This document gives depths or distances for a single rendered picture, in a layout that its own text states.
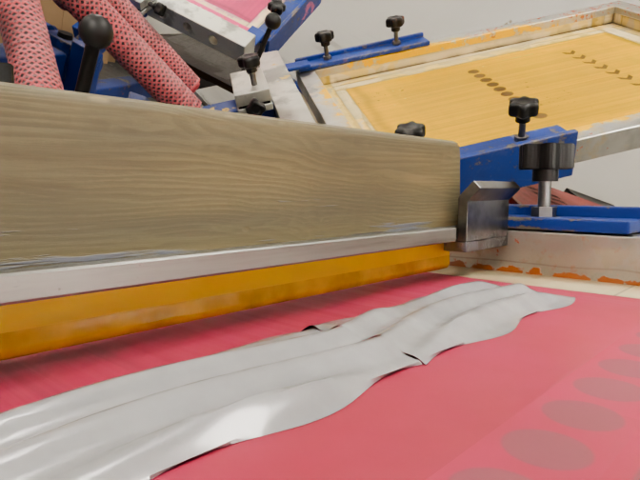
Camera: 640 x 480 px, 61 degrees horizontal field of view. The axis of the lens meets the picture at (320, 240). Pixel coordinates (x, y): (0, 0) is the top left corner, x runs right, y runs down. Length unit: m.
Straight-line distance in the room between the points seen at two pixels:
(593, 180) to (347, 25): 1.45
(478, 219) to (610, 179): 1.84
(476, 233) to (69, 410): 0.32
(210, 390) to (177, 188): 0.10
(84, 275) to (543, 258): 0.35
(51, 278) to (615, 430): 0.18
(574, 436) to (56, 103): 0.20
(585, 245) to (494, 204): 0.07
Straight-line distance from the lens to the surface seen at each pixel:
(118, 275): 0.22
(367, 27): 2.88
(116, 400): 0.18
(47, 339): 0.23
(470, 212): 0.41
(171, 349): 0.25
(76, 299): 0.24
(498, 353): 0.24
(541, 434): 0.17
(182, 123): 0.25
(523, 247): 0.47
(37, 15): 0.75
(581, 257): 0.46
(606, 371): 0.24
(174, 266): 0.23
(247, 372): 0.19
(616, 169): 2.25
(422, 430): 0.17
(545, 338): 0.27
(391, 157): 0.36
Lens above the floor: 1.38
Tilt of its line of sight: 26 degrees down
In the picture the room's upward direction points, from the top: 26 degrees clockwise
